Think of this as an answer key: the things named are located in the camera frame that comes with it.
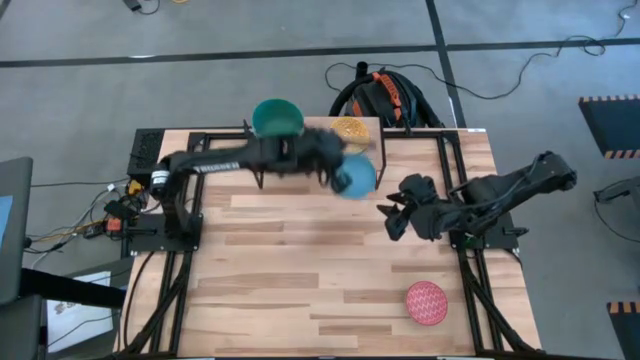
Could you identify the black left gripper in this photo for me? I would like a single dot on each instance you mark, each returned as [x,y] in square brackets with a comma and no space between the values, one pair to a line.
[320,150]

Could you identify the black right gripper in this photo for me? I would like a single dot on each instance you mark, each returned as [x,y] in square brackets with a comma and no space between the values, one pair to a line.
[432,220]

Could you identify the orange cross bowl blue inside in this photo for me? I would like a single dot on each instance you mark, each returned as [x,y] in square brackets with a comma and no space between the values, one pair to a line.
[361,175]

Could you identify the navy diamond bowl gold inside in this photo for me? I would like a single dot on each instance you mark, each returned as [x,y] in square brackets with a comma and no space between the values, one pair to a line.
[350,131]

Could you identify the large plain green bowl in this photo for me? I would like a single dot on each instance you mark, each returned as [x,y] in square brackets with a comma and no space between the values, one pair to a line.
[277,117]

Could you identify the grey paisley bowl red inside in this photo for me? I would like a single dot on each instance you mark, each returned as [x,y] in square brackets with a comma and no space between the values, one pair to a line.
[426,303]

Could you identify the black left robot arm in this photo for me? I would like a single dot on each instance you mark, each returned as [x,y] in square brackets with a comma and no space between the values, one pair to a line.
[220,165]

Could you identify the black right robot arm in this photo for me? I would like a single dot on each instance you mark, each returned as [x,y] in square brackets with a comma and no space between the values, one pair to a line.
[510,187]

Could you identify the wooden shelf black metal legs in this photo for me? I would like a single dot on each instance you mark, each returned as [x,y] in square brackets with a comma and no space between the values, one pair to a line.
[316,122]

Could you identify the black orange vacuum cleaner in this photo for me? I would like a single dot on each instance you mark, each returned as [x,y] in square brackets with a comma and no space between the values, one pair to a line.
[380,100]

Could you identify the black perforated equipment box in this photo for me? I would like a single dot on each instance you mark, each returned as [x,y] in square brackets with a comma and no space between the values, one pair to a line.
[147,150]

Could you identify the yellow power connector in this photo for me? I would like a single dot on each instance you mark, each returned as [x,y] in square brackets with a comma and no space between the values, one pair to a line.
[135,188]

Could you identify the orange power connector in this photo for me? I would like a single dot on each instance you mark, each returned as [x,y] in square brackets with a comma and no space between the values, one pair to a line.
[114,225]

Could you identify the black yellow-striped platform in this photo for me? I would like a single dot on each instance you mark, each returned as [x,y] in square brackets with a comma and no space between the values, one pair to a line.
[627,335]
[615,125]

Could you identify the black power adapter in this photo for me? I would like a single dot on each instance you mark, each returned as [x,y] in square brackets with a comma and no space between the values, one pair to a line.
[132,4]

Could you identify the white paper sheet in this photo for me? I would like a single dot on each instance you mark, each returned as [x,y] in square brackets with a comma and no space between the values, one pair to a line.
[75,320]

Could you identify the grey laptop screen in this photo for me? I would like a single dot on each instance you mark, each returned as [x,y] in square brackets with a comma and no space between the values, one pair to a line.
[12,225]

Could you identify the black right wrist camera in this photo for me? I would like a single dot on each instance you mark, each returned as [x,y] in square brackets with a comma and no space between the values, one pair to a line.
[417,186]

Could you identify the black aluminium table frame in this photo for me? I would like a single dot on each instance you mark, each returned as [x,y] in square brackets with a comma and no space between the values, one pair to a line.
[425,134]

